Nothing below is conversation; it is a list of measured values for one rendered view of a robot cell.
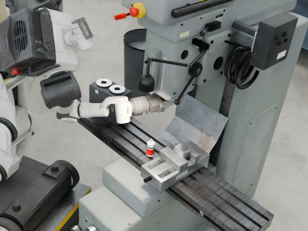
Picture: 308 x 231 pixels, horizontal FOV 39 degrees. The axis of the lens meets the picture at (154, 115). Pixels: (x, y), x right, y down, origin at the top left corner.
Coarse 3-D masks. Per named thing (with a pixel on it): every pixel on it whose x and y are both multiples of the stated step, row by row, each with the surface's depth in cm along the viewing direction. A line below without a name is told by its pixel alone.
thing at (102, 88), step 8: (104, 80) 253; (96, 88) 248; (104, 88) 248; (112, 88) 246; (120, 88) 247; (96, 96) 251; (104, 96) 246; (112, 96) 242; (128, 96) 248; (112, 104) 245; (112, 112) 248; (112, 120) 251
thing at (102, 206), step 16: (96, 192) 234; (112, 192) 235; (80, 208) 231; (96, 208) 225; (112, 208) 226; (128, 208) 227; (160, 208) 232; (176, 208) 247; (80, 224) 239; (96, 224) 224; (112, 224) 218; (128, 224) 219; (144, 224) 228; (160, 224) 242; (176, 224) 258; (192, 224) 276
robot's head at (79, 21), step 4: (76, 20) 176; (80, 20) 175; (84, 20) 176; (72, 24) 177; (76, 24) 176; (80, 24) 175; (80, 28) 176; (88, 28) 178; (84, 32) 176; (88, 32) 178; (84, 36) 177; (88, 36) 178; (92, 36) 179
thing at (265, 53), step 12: (264, 24) 183; (276, 24) 183; (288, 24) 188; (264, 36) 185; (276, 36) 185; (288, 36) 194; (264, 48) 187; (276, 48) 191; (288, 48) 200; (252, 60) 194; (264, 60) 190; (276, 60) 197
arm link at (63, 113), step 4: (72, 104) 194; (56, 108) 197; (60, 108) 193; (64, 108) 192; (68, 108) 194; (72, 108) 203; (56, 112) 202; (60, 112) 200; (64, 112) 200; (68, 112) 202; (56, 116) 205; (60, 116) 204; (64, 116) 204; (68, 116) 204; (72, 116) 206; (64, 120) 206; (68, 120) 206; (72, 120) 206; (76, 120) 208
